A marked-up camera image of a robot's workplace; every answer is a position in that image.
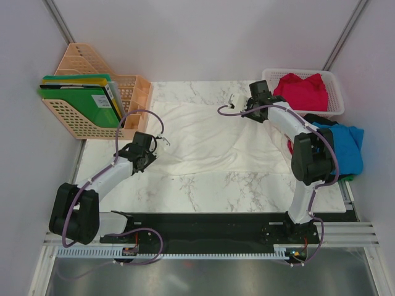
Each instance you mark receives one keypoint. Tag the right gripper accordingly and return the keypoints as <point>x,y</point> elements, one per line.
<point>260,119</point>

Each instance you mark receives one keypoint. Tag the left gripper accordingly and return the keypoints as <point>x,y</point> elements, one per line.
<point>152,157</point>

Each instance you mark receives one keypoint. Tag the white t shirt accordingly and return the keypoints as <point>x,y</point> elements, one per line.
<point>201,140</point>

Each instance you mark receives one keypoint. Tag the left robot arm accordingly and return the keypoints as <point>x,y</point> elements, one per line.
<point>75,214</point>

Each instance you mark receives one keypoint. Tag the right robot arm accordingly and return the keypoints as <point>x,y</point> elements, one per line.
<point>313,158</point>

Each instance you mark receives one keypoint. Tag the red t shirt on table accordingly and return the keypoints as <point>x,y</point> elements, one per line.
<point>290,146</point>

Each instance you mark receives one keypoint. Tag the black t shirt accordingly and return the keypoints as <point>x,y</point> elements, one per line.
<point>317,120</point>

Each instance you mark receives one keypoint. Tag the red t shirt in basket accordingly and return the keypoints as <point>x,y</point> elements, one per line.
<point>307,94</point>

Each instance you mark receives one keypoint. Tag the peach plastic file organizer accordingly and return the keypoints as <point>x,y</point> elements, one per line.
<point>92,101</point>

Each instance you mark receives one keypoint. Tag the green file folder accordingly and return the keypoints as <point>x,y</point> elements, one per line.
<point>83,105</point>

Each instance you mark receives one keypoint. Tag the white plastic basket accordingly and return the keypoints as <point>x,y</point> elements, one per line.
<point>335,105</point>

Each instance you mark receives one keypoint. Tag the blue t shirt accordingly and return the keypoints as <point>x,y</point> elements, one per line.
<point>347,146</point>

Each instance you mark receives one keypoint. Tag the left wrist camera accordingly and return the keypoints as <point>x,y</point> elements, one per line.
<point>161,145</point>

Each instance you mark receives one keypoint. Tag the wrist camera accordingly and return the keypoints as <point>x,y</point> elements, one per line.
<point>161,145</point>
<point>238,102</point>

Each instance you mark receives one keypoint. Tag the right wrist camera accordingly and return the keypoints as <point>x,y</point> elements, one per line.
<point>238,102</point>

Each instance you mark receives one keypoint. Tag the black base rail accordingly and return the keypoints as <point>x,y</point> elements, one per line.
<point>209,232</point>

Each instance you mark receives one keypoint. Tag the white slotted cable duct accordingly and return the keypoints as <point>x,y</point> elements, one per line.
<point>128,253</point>

